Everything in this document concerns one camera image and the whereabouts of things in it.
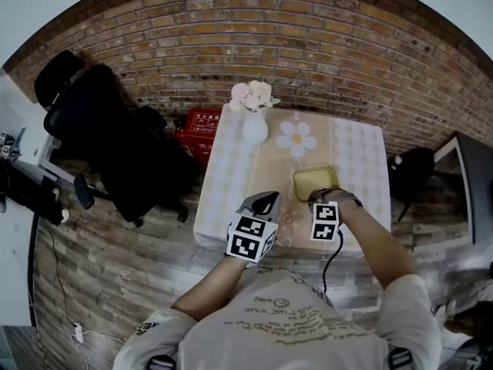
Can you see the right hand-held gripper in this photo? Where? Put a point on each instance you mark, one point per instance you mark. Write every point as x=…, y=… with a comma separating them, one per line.
x=323, y=222

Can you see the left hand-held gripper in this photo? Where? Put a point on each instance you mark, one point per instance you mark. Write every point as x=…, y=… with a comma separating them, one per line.
x=246, y=241

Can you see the yellow square container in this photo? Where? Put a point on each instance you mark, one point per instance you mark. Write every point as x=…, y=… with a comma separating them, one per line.
x=314, y=181

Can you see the person's left forearm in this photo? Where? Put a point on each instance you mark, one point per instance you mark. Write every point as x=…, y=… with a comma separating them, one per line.
x=208, y=291

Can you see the person's right forearm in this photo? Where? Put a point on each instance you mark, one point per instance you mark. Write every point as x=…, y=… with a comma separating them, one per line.
x=369, y=245

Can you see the person's right hand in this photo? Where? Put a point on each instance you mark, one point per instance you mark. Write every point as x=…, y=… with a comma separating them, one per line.
x=339, y=196

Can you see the grey wristband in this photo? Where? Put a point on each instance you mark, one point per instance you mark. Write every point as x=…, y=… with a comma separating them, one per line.
x=352, y=199

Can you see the beige floral tablecloth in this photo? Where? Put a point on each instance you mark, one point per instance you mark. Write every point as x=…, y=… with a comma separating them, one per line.
x=227, y=175

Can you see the cloth-covered table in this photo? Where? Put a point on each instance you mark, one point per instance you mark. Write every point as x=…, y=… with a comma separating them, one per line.
x=358, y=160

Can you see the person's beige printed shirt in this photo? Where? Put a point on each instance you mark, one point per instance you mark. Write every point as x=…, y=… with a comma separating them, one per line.
x=285, y=322

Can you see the red box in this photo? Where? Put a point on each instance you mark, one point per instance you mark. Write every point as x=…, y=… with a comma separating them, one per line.
x=194, y=145

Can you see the white round vase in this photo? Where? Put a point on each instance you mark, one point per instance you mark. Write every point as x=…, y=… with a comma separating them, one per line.
x=255, y=131

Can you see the pale pink flower bouquet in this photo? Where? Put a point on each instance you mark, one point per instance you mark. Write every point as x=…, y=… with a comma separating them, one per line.
x=250, y=95

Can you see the black office chair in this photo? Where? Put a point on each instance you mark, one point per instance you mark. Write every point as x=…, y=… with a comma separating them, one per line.
x=104, y=129

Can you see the white power strip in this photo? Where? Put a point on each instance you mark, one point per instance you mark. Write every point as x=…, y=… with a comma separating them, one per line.
x=78, y=333

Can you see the black bag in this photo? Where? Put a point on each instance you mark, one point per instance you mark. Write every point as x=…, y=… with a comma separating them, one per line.
x=27, y=195

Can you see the idle gripper device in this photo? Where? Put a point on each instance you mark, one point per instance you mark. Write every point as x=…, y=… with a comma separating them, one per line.
x=5, y=145

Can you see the dark desk with white frame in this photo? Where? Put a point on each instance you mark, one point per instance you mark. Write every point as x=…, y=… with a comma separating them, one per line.
x=475, y=191

